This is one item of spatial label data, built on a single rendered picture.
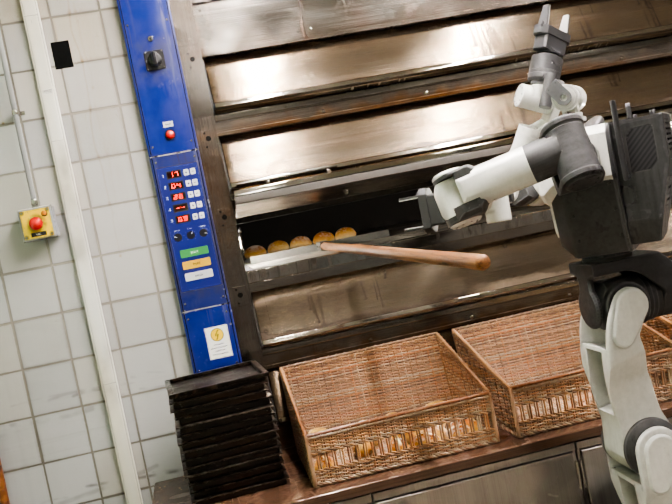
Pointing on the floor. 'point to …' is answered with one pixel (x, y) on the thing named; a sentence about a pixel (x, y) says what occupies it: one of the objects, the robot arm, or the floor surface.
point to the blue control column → (137, 20)
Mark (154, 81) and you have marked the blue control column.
